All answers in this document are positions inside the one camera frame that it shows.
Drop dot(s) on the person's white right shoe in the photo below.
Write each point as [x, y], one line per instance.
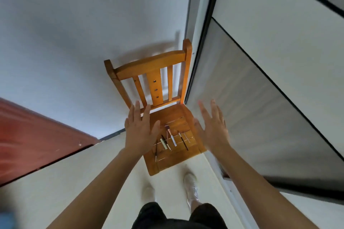
[191, 186]

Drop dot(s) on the red wooden door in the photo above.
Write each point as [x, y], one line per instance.
[35, 143]

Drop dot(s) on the black pencil with white band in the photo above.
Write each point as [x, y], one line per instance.
[168, 145]

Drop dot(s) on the grey sliding door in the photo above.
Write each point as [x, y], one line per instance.
[268, 102]

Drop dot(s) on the black brush with silver ferrule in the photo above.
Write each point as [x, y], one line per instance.
[184, 143]

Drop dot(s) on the person's right leg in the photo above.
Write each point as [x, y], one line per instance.
[194, 206]

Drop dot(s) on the mint green tube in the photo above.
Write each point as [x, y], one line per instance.
[163, 142]

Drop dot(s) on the person's left forearm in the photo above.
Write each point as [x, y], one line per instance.
[94, 196]

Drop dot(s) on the person's white left shoe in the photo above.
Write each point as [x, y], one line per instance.
[148, 192]

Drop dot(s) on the black shorts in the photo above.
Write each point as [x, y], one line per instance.
[153, 215]

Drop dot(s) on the person's left hand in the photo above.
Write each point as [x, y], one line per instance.
[139, 135]

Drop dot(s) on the wooden chair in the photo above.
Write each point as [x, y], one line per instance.
[154, 86]

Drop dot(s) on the light blue ribbed bin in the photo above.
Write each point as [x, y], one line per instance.
[5, 220]

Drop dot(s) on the person's right hand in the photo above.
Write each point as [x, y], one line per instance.
[216, 135]

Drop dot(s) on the black thin pencil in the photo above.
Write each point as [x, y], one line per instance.
[156, 151]

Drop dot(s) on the person's right forearm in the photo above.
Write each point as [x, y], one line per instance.
[263, 194]

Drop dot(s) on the person's white shoe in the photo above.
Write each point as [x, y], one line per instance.
[148, 192]
[191, 186]

